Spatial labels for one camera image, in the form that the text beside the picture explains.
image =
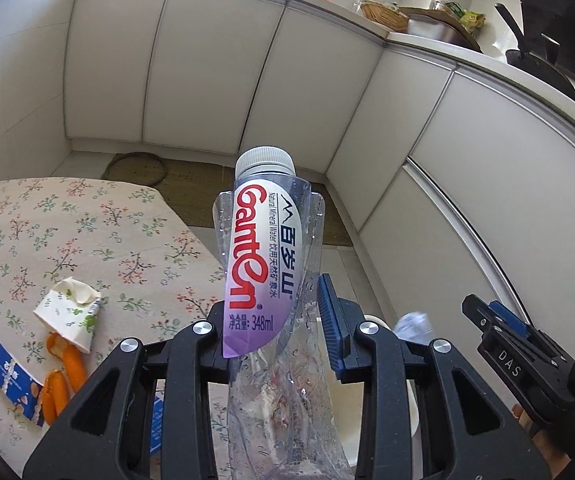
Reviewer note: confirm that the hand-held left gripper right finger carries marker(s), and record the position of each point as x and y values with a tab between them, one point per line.
330	330

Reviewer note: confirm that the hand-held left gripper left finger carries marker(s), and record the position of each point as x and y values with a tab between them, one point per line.
197	355

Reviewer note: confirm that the white trash bin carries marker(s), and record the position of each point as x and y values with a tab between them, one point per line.
347	410

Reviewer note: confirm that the white paper ball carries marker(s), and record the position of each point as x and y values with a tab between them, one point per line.
412	327

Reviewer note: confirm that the clear plastic water bottle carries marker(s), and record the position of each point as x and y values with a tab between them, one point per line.
257	240

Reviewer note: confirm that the floral paper cup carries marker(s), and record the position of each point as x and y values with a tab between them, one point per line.
67	317

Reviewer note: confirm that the blue patterned biscuit box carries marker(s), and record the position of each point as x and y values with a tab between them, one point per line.
10	377

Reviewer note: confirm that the person's right hand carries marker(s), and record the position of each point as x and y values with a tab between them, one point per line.
547	455

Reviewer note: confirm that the large woven floor mat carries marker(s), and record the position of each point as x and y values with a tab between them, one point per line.
337	230

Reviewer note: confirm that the white cabinet with drawers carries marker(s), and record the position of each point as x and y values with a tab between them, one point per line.
467	160

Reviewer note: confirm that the small woven floor mat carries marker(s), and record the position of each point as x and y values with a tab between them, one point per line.
187	185

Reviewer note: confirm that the floral tablecloth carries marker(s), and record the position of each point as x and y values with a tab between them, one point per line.
67	240

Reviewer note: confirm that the black wok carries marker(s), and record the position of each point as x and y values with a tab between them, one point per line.
542	60

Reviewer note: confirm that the white cabinet with doors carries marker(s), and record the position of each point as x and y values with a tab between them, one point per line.
192	60

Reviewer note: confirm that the metal pot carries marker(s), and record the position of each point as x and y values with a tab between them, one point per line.
437	27

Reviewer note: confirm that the yellow green snack bag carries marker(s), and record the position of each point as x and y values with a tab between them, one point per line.
472	20

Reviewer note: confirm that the wicker basket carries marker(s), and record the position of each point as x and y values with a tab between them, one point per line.
382	12

